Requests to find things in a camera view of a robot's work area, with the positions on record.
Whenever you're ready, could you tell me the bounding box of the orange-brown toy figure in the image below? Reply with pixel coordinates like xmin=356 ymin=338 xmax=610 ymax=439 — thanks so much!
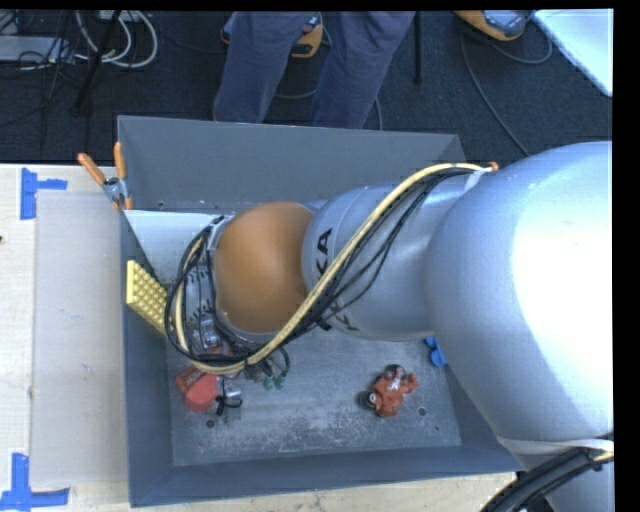
xmin=357 ymin=363 xmax=421 ymax=419

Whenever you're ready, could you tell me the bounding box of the blue plastic piece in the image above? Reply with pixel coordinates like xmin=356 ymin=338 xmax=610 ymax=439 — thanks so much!
xmin=423 ymin=335 xmax=449 ymax=369

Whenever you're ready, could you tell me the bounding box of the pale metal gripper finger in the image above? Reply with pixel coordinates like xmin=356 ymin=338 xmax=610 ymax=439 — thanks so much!
xmin=222 ymin=380 xmax=244 ymax=424

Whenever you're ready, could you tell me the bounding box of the person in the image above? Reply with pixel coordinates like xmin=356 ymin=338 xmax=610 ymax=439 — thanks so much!
xmin=212 ymin=10 xmax=417 ymax=130

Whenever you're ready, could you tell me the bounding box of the yellow studded flat plate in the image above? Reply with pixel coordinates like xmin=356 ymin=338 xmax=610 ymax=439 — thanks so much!
xmin=124 ymin=258 xmax=174 ymax=336

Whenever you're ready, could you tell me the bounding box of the pale wood flat board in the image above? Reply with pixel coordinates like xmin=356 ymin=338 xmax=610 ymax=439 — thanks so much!
xmin=28 ymin=189 xmax=129 ymax=489

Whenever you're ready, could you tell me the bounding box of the red plastic block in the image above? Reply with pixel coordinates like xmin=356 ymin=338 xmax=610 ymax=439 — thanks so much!
xmin=174 ymin=363 xmax=222 ymax=414

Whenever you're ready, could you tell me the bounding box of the grey metal bin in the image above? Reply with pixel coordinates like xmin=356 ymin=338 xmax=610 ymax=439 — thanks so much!
xmin=115 ymin=114 xmax=524 ymax=509

